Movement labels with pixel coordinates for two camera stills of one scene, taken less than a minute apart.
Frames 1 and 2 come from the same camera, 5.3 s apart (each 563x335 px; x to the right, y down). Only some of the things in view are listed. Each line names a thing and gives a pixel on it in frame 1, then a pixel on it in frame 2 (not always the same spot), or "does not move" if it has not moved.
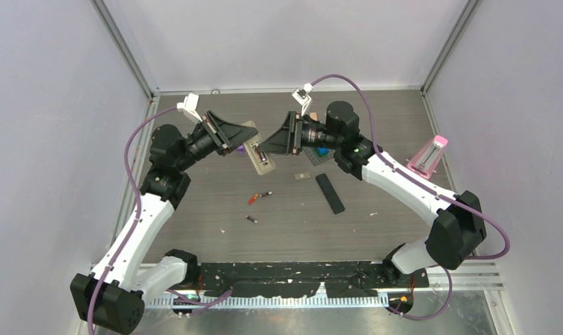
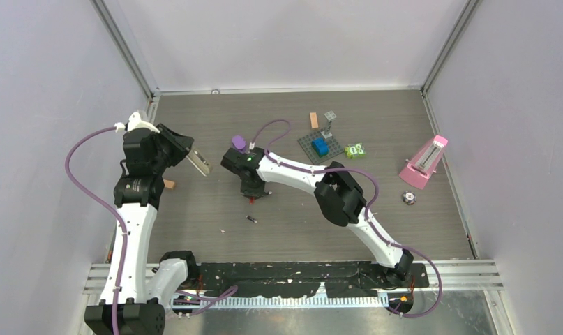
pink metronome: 426,155 does not move
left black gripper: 232,133 → 180,144
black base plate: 372,279 does not move
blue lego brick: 322,151 does not move
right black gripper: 285,142 → 250,192
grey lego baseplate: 314,157 does not move
